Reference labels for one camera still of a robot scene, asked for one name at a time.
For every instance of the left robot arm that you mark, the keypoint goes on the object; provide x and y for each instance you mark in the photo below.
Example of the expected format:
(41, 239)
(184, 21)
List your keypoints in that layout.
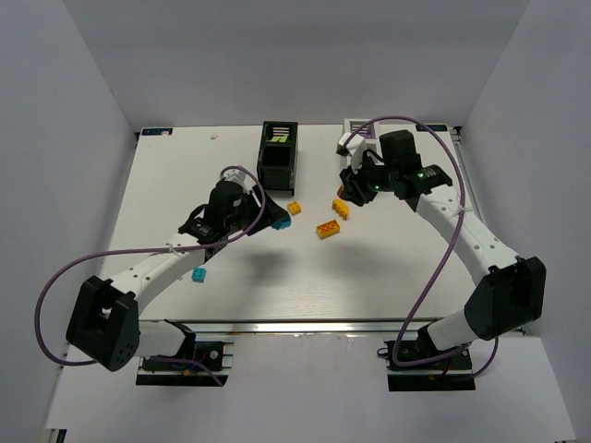
(105, 322)

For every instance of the xdof logo sticker right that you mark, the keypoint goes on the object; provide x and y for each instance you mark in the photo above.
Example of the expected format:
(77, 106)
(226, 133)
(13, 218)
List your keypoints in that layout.
(432, 127)

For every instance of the yellow curved lego brick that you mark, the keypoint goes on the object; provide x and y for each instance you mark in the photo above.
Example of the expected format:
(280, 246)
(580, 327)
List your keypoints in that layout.
(341, 208)

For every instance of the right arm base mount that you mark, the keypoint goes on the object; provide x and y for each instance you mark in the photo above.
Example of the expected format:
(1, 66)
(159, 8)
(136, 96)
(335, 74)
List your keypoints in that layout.
(451, 374)

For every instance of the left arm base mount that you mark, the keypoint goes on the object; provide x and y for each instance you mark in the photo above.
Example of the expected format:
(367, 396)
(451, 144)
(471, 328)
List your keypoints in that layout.
(208, 366)

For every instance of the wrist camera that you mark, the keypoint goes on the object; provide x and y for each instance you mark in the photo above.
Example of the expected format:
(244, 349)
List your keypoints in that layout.
(235, 174)
(350, 148)

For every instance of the xdof logo sticker left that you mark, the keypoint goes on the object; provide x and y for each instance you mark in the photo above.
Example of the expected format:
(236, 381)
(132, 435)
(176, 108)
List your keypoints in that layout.
(156, 131)

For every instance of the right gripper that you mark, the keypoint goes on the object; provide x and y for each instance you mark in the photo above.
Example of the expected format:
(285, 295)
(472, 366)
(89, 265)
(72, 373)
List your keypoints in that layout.
(355, 185)

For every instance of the white slotted container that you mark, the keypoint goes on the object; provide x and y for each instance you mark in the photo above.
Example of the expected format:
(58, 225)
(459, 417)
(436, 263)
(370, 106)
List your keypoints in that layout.
(370, 133)

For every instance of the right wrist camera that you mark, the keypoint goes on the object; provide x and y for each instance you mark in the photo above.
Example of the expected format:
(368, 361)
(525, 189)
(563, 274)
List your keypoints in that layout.
(350, 148)

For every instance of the yellow square lego brick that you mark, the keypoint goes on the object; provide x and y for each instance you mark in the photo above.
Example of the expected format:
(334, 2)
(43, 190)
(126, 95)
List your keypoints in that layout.
(294, 208)

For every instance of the xdof logo sticker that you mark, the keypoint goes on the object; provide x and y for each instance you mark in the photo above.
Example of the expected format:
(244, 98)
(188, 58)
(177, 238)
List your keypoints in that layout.
(156, 131)
(432, 127)

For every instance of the orange long lego brick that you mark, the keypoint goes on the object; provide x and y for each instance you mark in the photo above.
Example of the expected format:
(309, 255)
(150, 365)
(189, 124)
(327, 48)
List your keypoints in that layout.
(328, 229)

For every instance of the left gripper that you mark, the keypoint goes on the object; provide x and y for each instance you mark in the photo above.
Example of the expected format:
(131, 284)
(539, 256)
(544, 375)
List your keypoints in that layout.
(258, 210)

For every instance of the green lego brick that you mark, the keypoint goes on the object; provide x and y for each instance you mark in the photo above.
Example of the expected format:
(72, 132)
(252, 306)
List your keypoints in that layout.
(279, 139)

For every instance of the cyan lego brick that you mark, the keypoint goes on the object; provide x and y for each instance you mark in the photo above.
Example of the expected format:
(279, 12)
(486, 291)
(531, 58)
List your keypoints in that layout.
(282, 224)
(198, 274)

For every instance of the cyan lego brick front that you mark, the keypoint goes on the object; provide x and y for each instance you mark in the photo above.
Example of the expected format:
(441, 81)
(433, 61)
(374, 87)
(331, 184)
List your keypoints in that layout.
(198, 274)

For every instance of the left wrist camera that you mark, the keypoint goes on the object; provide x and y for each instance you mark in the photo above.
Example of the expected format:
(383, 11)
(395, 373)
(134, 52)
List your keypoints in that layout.
(235, 174)

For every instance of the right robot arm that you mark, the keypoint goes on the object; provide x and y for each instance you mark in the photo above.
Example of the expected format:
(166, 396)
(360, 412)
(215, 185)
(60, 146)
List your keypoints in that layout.
(509, 288)

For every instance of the black slotted container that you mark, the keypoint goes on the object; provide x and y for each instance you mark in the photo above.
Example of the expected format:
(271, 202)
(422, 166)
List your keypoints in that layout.
(276, 164)

